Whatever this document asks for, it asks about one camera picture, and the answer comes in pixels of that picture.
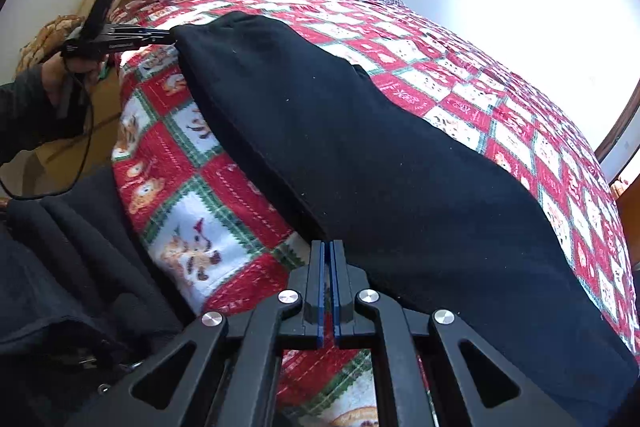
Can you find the brown wooden door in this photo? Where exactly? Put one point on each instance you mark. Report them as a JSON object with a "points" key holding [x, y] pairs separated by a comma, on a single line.
{"points": [[631, 222]]}

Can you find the woven basket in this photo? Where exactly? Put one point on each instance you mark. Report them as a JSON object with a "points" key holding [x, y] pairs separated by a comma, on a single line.
{"points": [[42, 37]]}

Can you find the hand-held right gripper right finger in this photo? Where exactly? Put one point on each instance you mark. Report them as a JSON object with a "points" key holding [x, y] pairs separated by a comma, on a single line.
{"points": [[340, 302]]}

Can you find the person's left hand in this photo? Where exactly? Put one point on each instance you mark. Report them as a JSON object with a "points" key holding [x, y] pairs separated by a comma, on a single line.
{"points": [[55, 74]]}

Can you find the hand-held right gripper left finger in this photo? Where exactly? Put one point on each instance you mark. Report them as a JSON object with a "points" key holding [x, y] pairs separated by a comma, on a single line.
{"points": [[316, 302]]}

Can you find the black pants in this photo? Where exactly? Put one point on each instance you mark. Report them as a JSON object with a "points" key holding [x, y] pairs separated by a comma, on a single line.
{"points": [[350, 147]]}

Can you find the person's left forearm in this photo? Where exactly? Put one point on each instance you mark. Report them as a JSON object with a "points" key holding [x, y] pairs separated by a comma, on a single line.
{"points": [[25, 117]]}

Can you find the person's dark clothing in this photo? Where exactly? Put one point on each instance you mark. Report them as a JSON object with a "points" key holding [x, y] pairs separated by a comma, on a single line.
{"points": [[65, 267]]}

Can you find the brown door frame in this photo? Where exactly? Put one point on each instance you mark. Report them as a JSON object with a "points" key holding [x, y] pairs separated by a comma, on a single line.
{"points": [[622, 127]]}

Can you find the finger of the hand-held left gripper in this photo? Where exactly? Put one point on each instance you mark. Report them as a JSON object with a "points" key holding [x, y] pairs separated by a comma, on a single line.
{"points": [[162, 38]]}

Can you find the red printed blanket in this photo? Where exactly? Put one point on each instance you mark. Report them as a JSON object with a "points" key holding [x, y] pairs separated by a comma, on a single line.
{"points": [[210, 187]]}

